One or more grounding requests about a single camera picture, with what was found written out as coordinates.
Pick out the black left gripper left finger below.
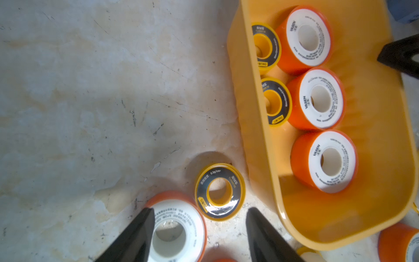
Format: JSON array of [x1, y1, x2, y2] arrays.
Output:
[[96, 207, 155, 262]]

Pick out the yellow plastic storage box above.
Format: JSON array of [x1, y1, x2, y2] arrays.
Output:
[[227, 1, 419, 251]]

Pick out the black yellow sealing tape roll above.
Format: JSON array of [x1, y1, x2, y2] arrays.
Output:
[[261, 77, 292, 127], [252, 22, 282, 75], [194, 163, 246, 222]]

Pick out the orange white sealing tape roll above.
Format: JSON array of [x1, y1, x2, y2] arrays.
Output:
[[290, 130, 359, 194], [145, 191, 207, 262], [378, 223, 419, 262], [276, 5, 333, 75], [213, 258, 237, 262], [287, 67, 346, 131]]

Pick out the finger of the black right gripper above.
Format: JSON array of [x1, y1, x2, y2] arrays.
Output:
[[377, 34, 419, 79]]

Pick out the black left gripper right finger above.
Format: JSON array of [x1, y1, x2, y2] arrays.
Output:
[[246, 207, 303, 262]]

